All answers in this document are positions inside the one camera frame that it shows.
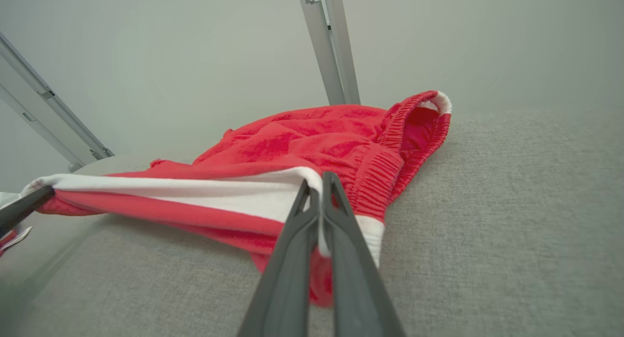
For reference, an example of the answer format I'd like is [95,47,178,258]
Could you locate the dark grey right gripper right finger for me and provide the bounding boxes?
[319,171,406,337]

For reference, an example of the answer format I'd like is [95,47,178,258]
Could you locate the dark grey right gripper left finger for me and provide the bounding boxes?
[237,178,322,337]

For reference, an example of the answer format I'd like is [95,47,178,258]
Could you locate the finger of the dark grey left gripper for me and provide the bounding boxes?
[0,185,55,238]

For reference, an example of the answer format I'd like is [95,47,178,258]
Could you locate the red jersey shirt white sleeves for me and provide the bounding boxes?
[0,191,33,258]

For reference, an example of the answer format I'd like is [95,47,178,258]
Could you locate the red shorts white trim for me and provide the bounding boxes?
[22,90,452,308]

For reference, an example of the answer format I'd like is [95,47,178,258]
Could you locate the grey aluminium frame post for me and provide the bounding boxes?
[295,0,361,106]
[0,32,115,173]

